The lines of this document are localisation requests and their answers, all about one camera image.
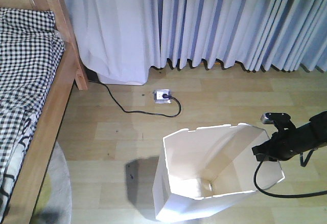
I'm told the wooden bed frame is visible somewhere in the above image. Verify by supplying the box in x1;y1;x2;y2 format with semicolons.
1;0;88;223

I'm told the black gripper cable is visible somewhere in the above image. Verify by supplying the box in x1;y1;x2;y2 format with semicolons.
253;149;327;198

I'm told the black white checkered bedding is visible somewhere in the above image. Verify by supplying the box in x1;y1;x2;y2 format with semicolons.
1;8;65;214

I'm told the white plastic trash bin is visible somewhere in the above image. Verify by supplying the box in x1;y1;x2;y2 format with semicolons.
152;123;285;222

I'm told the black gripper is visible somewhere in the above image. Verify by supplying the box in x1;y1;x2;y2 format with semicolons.
251;128;317;162

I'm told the black power cord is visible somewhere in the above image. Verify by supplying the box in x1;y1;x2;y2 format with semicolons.
88;77;182;118

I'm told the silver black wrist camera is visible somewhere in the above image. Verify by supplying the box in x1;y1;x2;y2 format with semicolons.
261;112;296;131

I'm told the white floor power socket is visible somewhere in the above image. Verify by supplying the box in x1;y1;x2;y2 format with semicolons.
153;89;171;104

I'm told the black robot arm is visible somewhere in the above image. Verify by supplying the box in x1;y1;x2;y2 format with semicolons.
252;111;326;162

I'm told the round grey yellow rug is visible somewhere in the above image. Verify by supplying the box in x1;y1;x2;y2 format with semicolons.
30;143;72;223

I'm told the white pleated curtain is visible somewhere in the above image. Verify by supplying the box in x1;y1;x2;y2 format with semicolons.
65;0;326;85

